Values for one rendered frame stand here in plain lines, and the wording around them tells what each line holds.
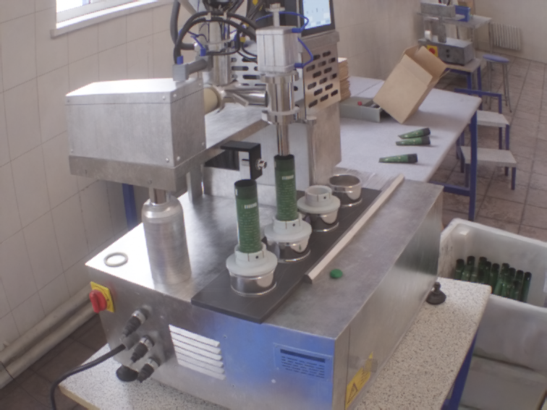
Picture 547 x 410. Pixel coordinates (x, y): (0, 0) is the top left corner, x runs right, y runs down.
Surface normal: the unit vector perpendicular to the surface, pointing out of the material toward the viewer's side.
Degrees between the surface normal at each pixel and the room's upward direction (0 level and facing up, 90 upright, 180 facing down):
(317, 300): 0
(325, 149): 90
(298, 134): 90
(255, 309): 0
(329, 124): 90
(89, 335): 0
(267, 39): 90
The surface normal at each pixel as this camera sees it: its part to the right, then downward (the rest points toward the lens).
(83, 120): -0.48, 0.39
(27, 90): 0.88, 0.15
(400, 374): -0.05, -0.91
